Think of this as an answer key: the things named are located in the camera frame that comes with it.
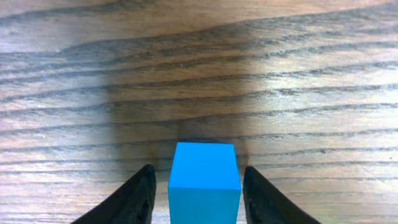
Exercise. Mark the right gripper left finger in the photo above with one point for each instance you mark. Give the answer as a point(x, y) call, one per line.
point(133, 202)

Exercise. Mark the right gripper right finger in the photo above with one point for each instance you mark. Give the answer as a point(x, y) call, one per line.
point(264, 205)

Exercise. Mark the blue cube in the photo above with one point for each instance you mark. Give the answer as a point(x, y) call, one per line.
point(203, 183)

